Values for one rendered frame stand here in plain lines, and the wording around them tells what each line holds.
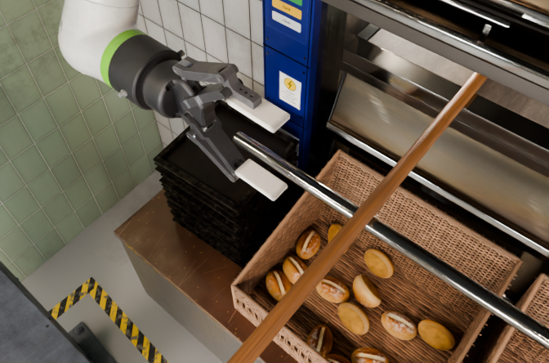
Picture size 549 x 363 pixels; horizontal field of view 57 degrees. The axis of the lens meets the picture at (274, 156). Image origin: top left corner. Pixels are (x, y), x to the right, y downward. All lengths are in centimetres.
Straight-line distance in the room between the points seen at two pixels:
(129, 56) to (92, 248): 172
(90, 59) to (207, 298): 93
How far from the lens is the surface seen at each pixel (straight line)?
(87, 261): 234
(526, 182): 126
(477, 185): 129
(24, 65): 180
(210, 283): 153
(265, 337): 81
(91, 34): 76
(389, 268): 150
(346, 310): 143
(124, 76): 71
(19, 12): 172
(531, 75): 89
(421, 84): 119
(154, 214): 168
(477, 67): 91
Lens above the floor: 197
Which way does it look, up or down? 52 degrees down
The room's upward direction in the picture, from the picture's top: straight up
